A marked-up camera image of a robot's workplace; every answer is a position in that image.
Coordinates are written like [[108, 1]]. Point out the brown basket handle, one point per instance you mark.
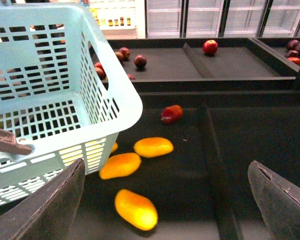
[[9, 144]]

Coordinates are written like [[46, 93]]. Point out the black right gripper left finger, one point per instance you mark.
[[47, 214]]

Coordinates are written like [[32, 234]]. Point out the light blue plastic basket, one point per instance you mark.
[[63, 93]]

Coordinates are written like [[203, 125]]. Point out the yellow mango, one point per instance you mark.
[[152, 147], [120, 165], [136, 209]]

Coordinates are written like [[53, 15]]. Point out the red fruit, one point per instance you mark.
[[171, 114]]

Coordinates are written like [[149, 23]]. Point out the red apple on back shelf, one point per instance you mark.
[[210, 47]]

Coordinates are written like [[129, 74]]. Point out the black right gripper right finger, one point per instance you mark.
[[278, 201]]

